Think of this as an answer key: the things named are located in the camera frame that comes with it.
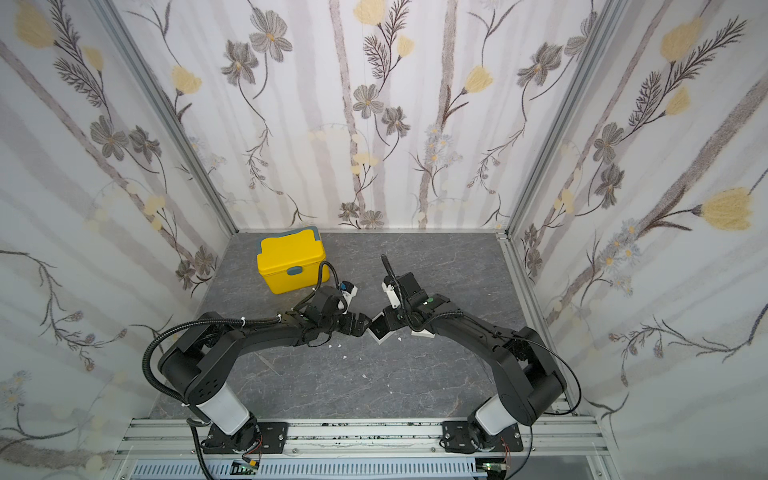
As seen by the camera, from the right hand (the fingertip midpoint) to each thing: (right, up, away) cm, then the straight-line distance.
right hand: (390, 311), depth 86 cm
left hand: (-8, -2, +6) cm, 10 cm away
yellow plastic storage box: (-32, +15, +8) cm, 37 cm away
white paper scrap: (-7, -18, -2) cm, 20 cm away
